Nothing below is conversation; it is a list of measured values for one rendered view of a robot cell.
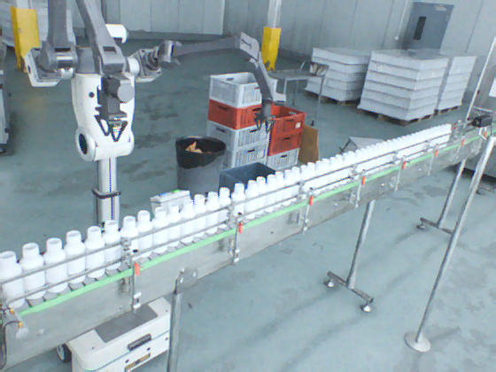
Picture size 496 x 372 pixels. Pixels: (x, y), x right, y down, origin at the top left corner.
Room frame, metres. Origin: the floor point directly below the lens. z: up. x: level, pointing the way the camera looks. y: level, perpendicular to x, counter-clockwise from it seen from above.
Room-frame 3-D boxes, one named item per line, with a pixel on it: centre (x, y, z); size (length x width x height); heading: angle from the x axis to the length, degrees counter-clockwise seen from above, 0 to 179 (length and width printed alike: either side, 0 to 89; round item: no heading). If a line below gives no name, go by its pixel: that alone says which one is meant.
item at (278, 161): (4.84, -0.21, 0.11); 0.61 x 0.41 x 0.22; 140
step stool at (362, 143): (5.02, -1.36, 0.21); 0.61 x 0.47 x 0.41; 10
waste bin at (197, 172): (3.46, 0.47, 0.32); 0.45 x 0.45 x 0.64
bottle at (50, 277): (1.02, 0.54, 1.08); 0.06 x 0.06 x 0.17
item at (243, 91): (4.26, 0.19, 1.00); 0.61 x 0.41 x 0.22; 144
